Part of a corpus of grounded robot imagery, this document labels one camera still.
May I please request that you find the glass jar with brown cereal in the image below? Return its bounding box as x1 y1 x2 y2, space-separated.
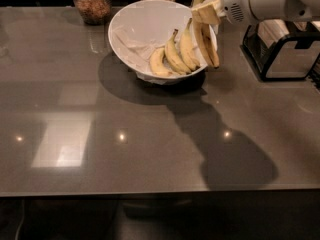
73 0 112 25

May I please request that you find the white ceramic bowl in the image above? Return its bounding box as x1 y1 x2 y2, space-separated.
108 0 207 72

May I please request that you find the small leftmost yellow banana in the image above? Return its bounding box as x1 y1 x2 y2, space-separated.
149 47 174 77

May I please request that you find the black and steel toaster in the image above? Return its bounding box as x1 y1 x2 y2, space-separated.
242 20 320 81

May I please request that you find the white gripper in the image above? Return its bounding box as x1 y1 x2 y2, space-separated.
191 0 258 25

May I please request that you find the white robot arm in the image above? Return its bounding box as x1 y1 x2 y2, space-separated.
191 0 320 25

